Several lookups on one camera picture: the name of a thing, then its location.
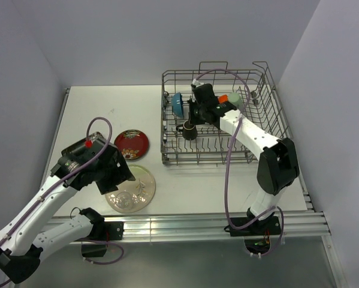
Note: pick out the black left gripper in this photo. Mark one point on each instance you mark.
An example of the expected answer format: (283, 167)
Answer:
(121, 173)

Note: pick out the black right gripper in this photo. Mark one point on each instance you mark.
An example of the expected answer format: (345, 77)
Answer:
(192, 103)

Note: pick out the blue ceramic bowl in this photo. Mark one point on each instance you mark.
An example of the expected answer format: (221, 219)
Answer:
(177, 105)

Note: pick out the dark brown mug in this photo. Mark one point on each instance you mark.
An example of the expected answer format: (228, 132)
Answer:
(188, 131)

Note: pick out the orange plastic bowl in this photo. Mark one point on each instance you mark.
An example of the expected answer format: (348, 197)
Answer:
(223, 98)

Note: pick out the light green cup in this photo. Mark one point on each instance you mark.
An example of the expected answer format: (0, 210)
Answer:
(235, 99)

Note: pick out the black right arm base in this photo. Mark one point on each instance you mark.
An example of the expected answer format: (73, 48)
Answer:
(261, 237)

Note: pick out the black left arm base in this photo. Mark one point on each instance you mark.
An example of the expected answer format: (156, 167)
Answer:
(102, 240)

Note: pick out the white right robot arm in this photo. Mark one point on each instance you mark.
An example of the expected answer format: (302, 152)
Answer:
(277, 158)

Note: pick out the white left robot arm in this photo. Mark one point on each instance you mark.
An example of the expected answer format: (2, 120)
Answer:
(23, 242)

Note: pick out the clear glass cup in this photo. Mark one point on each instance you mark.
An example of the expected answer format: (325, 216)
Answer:
(124, 201)

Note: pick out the large cream round plate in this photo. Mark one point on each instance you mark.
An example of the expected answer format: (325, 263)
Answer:
(142, 189)

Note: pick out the black floral square plate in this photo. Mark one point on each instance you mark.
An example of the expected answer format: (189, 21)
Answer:
(78, 147)

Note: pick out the red floral round plate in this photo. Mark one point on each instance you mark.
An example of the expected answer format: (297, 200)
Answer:
(132, 143)

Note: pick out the aluminium frame rail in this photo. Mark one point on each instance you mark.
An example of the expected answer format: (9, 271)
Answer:
(194, 251)

